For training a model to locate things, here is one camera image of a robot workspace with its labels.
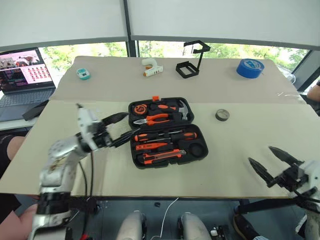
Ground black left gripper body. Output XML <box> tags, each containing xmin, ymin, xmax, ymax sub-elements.
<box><xmin>93</xmin><ymin>120</ymin><xmax>113</xmax><ymax>149</ymax></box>

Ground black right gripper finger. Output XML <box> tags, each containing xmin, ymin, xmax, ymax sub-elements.
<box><xmin>268</xmin><ymin>146</ymin><xmax>305</xmax><ymax>167</ymax></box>
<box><xmin>248</xmin><ymin>157</ymin><xmax>279</xmax><ymax>189</ymax></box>

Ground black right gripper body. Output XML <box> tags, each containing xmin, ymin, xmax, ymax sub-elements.
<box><xmin>274</xmin><ymin>165</ymin><xmax>310</xmax><ymax>193</ymax></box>

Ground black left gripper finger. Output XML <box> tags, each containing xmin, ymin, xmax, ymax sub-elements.
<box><xmin>111</xmin><ymin>128</ymin><xmax>141</xmax><ymax>150</ymax></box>
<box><xmin>101</xmin><ymin>112</ymin><xmax>130</xmax><ymax>127</ymax></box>

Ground long black orange screwdriver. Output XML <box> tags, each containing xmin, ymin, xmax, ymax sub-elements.
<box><xmin>133</xmin><ymin>129</ymin><xmax>185</xmax><ymax>144</ymax></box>

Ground orange black utility knife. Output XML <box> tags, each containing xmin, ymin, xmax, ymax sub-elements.
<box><xmin>141</xmin><ymin>148</ymin><xmax>187</xmax><ymax>166</ymax></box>

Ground short black orange screwdriver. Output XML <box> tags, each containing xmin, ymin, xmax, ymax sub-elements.
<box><xmin>157</xmin><ymin>132</ymin><xmax>199</xmax><ymax>142</ymax></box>

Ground black tool case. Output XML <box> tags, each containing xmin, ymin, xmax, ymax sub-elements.
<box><xmin>127</xmin><ymin>95</ymin><xmax>210</xmax><ymax>170</ymax></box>

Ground orange black tape measure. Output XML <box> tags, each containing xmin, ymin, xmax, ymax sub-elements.
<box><xmin>133</xmin><ymin>103</ymin><xmax>149</xmax><ymax>116</ymax></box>

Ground teal white timer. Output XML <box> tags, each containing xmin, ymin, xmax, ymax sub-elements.
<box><xmin>76</xmin><ymin>67</ymin><xmax>92</xmax><ymax>81</ymax></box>

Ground black shoe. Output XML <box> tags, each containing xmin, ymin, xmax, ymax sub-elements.
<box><xmin>233</xmin><ymin>214</ymin><xmax>261</xmax><ymax>240</ymax></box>

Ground white glue gun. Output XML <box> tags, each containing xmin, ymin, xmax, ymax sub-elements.
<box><xmin>140</xmin><ymin>57</ymin><xmax>164</xmax><ymax>78</ymax></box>

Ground small grey tape roll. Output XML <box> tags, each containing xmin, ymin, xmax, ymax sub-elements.
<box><xmin>214</xmin><ymin>108</ymin><xmax>231</xmax><ymax>123</ymax></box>

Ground flat black board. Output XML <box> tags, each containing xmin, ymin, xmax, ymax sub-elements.
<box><xmin>21</xmin><ymin>99</ymin><xmax>50</xmax><ymax>122</ymax></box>

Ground black device white button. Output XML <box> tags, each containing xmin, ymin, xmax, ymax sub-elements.
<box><xmin>209</xmin><ymin>224</ymin><xmax>231</xmax><ymax>240</ymax></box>

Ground silver rounded robot leg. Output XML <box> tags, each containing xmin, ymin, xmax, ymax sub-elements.
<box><xmin>177</xmin><ymin>211</ymin><xmax>212</xmax><ymax>240</ymax></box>
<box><xmin>116</xmin><ymin>210</ymin><xmax>148</xmax><ymax>240</ymax></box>

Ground blue tape roll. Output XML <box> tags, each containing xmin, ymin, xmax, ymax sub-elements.
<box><xmin>236</xmin><ymin>58</ymin><xmax>266</xmax><ymax>80</ymax></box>

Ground open laptop computer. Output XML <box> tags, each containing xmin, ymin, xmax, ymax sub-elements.
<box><xmin>0</xmin><ymin>47</ymin><xmax>57</xmax><ymax>123</ymax></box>

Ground white roller blind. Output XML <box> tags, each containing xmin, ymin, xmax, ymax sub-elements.
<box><xmin>126</xmin><ymin>0</ymin><xmax>320</xmax><ymax>49</ymax></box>
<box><xmin>0</xmin><ymin>0</ymin><xmax>129</xmax><ymax>48</ymax></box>

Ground person bare leg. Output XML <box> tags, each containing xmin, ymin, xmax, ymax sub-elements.
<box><xmin>0</xmin><ymin>134</ymin><xmax>40</xmax><ymax>240</ymax></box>

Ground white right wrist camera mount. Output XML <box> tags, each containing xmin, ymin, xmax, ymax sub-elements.
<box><xmin>287</xmin><ymin>159</ymin><xmax>320</xmax><ymax>200</ymax></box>

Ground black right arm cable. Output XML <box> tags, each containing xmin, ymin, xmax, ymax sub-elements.
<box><xmin>291</xmin><ymin>186</ymin><xmax>320</xmax><ymax>209</ymax></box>

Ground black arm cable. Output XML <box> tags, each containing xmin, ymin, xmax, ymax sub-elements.
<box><xmin>291</xmin><ymin>186</ymin><xmax>320</xmax><ymax>209</ymax></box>
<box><xmin>79</xmin><ymin>149</ymin><xmax>95</xmax><ymax>240</ymax></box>

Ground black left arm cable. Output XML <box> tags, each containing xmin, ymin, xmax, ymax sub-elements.
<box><xmin>79</xmin><ymin>149</ymin><xmax>95</xmax><ymax>240</ymax></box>

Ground black table frame bar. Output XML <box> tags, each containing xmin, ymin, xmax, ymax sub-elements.
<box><xmin>236</xmin><ymin>198</ymin><xmax>307</xmax><ymax>216</ymax></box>

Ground orange handled pliers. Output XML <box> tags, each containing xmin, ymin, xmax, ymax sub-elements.
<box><xmin>133</xmin><ymin>113</ymin><xmax>174</xmax><ymax>127</ymax></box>

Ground claw hammer orange black handle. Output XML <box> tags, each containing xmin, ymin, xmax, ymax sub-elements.
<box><xmin>149</xmin><ymin>99</ymin><xmax>192</xmax><ymax>122</ymax></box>

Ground black frame stand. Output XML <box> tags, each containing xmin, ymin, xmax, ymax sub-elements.
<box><xmin>175</xmin><ymin>39</ymin><xmax>211</xmax><ymax>80</ymax></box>

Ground thin white cable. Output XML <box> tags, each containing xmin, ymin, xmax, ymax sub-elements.
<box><xmin>151</xmin><ymin>197</ymin><xmax>180</xmax><ymax>240</ymax></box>

